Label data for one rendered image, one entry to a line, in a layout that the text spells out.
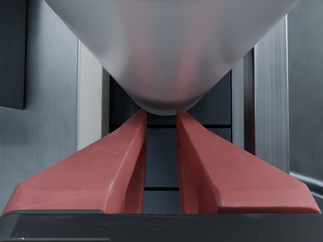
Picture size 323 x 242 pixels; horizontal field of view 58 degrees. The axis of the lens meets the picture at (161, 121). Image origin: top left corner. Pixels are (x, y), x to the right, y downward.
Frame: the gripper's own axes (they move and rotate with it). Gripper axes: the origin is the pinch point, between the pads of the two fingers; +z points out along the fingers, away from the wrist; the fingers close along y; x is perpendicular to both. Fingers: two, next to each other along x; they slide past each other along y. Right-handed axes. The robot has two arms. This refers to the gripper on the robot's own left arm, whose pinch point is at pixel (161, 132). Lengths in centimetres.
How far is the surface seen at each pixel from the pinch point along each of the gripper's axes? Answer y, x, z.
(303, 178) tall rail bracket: -9.2, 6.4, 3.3
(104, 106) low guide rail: 2.9, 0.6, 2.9
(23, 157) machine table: 10.8, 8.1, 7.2
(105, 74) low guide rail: 2.9, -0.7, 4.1
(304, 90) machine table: -11.3, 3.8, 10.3
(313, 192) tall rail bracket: -9.0, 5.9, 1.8
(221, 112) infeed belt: -3.7, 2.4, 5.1
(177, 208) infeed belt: -1.0, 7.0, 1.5
